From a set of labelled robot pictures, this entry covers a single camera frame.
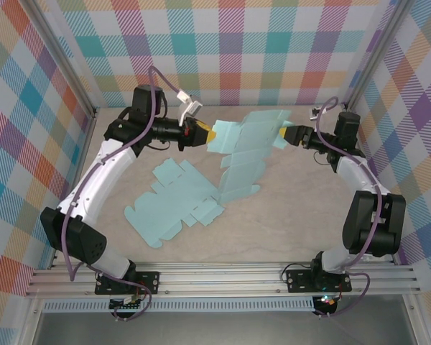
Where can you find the light blue paper box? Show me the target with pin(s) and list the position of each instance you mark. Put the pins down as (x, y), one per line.
(172, 201)
(244, 143)

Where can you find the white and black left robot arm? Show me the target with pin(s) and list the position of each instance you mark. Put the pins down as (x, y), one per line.
(93, 179)

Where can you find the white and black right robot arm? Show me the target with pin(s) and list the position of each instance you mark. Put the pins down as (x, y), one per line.
(359, 176)

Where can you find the grey metal bottom panel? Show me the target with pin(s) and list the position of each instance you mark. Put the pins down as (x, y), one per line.
(219, 330)

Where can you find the aluminium corner post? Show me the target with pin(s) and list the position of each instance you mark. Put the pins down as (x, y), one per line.
(376, 54)
(65, 59)

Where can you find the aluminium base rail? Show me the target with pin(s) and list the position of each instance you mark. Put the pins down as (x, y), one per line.
(219, 278)

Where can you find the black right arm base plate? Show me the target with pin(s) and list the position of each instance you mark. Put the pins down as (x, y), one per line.
(298, 284)

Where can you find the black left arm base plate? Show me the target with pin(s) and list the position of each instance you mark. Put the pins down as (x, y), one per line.
(151, 282)

